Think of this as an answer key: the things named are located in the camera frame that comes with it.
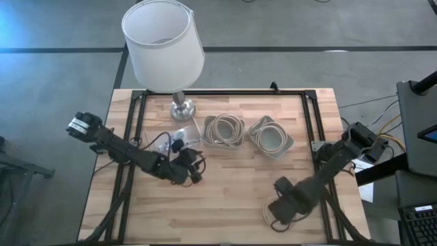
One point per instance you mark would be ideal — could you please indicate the black aluminium rig frame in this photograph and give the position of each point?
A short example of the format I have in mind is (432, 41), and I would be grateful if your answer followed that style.
(222, 92)

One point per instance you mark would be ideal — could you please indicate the white paper sheet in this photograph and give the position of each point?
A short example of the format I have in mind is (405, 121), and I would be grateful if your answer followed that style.
(367, 194)

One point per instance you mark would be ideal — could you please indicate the black desk bar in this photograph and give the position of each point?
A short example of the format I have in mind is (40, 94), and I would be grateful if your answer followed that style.
(379, 171)

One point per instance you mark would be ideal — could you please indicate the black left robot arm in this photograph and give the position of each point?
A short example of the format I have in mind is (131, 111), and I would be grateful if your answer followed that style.
(119, 150)

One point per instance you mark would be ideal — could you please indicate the grey metal mounting plate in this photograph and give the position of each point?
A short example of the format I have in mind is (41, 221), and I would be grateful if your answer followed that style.
(315, 145)

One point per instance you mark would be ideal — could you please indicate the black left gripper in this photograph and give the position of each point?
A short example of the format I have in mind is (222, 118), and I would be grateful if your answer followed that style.
(184, 164)

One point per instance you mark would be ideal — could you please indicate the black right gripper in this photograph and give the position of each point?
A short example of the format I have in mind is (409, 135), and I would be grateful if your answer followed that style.
(293, 200)

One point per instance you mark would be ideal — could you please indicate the clear plastic bin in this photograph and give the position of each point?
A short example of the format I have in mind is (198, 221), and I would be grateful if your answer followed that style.
(191, 133)

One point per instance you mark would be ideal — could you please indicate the dark side furniture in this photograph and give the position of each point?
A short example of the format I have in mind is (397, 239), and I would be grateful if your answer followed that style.
(20, 167)

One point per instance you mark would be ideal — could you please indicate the black pole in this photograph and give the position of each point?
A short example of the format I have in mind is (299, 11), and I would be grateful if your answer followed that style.
(425, 83)

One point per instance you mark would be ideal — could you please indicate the silver metal post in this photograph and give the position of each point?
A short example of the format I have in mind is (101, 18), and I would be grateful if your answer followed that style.
(182, 111)

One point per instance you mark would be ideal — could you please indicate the grey plastic bin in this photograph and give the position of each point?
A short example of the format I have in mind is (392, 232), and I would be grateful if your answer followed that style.
(273, 140)
(223, 131)

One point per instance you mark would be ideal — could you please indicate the tablet screen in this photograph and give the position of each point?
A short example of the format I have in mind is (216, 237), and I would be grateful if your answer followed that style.
(431, 135)

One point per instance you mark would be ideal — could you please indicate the black frame clip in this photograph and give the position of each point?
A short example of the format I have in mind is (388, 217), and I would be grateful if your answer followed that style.
(274, 87)

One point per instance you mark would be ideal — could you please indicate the black keyboard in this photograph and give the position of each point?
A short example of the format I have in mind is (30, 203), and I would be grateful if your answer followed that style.
(421, 227)

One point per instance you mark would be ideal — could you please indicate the grey cart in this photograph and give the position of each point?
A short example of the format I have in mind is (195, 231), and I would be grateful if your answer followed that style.
(414, 136)

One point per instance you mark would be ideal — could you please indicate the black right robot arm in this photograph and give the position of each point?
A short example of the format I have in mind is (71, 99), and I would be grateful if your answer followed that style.
(334, 164)

